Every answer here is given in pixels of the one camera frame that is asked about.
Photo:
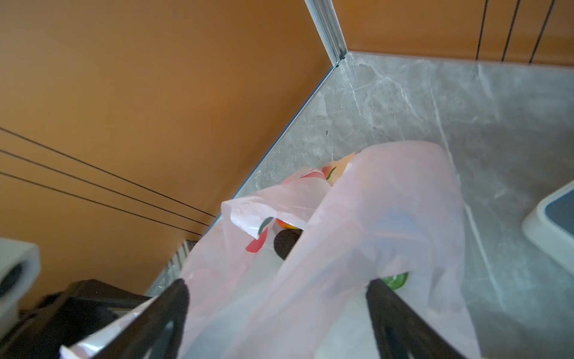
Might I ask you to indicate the left aluminium corner post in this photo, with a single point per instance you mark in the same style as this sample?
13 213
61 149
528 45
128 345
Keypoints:
326 22

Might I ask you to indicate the pink plastic bag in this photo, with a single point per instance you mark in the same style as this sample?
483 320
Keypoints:
386 210

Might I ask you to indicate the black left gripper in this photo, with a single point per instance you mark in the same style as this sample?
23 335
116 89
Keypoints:
65 318

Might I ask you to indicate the red yellow mango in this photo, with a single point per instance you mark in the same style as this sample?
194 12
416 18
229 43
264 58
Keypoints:
286 225

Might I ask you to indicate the white grey tissue box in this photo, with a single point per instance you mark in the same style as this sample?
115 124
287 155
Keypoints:
549 226

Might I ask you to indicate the dark avocado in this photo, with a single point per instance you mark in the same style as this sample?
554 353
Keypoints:
285 241

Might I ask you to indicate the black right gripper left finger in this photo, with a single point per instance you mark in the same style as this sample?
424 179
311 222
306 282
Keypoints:
157 332

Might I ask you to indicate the green lime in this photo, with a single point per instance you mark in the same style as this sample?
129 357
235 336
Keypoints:
397 281

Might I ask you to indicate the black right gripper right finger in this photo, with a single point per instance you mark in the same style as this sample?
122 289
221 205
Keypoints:
399 331

